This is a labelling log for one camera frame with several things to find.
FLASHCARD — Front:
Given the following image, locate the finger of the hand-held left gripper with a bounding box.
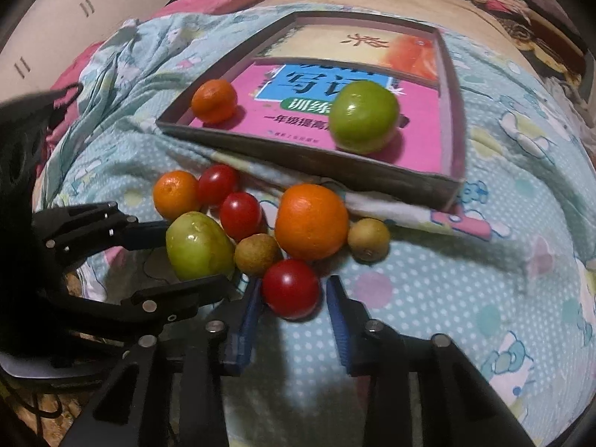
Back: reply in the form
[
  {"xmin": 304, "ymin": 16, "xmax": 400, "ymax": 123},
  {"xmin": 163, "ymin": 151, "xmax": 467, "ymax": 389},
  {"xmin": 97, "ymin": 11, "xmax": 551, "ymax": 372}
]
[
  {"xmin": 34, "ymin": 202, "xmax": 172, "ymax": 262},
  {"xmin": 63, "ymin": 274, "xmax": 234, "ymax": 337}
]

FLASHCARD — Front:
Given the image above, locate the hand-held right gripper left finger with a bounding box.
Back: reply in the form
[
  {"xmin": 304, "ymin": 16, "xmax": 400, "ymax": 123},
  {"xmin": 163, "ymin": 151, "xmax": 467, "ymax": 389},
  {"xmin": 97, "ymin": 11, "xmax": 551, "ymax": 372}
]
[{"xmin": 58, "ymin": 279, "xmax": 264, "ymax": 447}]

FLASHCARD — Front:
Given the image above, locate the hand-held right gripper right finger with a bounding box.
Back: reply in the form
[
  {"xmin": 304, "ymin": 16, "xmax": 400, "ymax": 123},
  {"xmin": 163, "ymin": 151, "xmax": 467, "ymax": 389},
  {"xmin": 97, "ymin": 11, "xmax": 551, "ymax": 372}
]
[{"xmin": 326, "ymin": 276, "xmax": 536, "ymax": 447}]

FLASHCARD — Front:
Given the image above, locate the small orange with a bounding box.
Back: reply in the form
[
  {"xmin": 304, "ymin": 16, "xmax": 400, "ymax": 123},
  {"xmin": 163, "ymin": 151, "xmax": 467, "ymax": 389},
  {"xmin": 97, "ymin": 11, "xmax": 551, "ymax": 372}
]
[
  {"xmin": 153, "ymin": 170, "xmax": 202, "ymax": 221},
  {"xmin": 191, "ymin": 78, "xmax": 238, "ymax": 125}
]

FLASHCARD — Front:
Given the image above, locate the oblong green apple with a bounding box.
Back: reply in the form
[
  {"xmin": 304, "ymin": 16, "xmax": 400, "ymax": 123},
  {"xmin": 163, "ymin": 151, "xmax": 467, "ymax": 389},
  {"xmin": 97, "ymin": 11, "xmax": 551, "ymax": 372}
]
[{"xmin": 165, "ymin": 211, "xmax": 236, "ymax": 282}]

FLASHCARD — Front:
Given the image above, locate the red cherry tomato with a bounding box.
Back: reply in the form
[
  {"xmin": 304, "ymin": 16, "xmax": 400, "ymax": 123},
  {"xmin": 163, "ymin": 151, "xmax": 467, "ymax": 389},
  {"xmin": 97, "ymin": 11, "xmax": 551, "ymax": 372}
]
[
  {"xmin": 261, "ymin": 259, "xmax": 323, "ymax": 321},
  {"xmin": 196, "ymin": 164, "xmax": 240, "ymax": 208},
  {"xmin": 219, "ymin": 192, "xmax": 264, "ymax": 243}
]

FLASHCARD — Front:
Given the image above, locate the large orange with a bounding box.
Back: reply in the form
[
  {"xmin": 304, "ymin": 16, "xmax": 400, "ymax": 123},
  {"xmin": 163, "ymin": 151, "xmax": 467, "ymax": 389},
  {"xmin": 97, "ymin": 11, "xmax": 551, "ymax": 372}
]
[{"xmin": 274, "ymin": 183, "xmax": 350, "ymax": 261}]

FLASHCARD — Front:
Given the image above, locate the grey cardboard tray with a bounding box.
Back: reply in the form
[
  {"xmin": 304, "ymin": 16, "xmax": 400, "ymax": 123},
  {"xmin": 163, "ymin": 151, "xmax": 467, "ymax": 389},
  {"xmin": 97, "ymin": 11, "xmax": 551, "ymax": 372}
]
[{"xmin": 155, "ymin": 10, "xmax": 466, "ymax": 212}]

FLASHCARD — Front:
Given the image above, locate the round green apple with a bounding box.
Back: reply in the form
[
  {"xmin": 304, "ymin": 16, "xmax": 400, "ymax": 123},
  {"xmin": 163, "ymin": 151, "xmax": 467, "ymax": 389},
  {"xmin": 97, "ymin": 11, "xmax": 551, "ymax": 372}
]
[{"xmin": 330, "ymin": 80, "xmax": 401, "ymax": 155}]

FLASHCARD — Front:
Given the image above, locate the small brown round fruit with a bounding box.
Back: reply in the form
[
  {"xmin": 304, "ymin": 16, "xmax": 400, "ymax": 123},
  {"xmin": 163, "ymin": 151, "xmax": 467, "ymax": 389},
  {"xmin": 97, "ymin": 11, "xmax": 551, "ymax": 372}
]
[
  {"xmin": 347, "ymin": 218, "xmax": 391, "ymax": 262},
  {"xmin": 234, "ymin": 234, "xmax": 282, "ymax": 278}
]

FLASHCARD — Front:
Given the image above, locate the light blue printed blanket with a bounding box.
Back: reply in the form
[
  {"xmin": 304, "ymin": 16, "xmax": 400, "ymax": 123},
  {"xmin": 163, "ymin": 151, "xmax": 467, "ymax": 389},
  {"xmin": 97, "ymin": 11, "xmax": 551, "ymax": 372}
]
[{"xmin": 35, "ymin": 9, "xmax": 596, "ymax": 447}]

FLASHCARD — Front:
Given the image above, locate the pink book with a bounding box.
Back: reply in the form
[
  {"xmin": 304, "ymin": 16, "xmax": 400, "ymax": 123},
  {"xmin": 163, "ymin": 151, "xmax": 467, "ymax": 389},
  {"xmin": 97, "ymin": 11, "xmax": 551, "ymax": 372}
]
[{"xmin": 188, "ymin": 58, "xmax": 443, "ymax": 171}]

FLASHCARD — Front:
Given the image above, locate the cream and orange book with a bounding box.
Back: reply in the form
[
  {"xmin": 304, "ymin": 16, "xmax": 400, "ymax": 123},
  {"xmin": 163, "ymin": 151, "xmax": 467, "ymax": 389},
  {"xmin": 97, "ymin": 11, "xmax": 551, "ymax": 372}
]
[{"xmin": 254, "ymin": 19, "xmax": 443, "ymax": 87}]

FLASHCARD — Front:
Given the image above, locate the beige bed sheet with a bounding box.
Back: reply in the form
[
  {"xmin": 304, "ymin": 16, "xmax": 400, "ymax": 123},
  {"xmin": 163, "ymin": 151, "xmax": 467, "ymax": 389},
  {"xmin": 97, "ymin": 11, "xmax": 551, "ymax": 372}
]
[{"xmin": 261, "ymin": 0, "xmax": 541, "ymax": 80}]

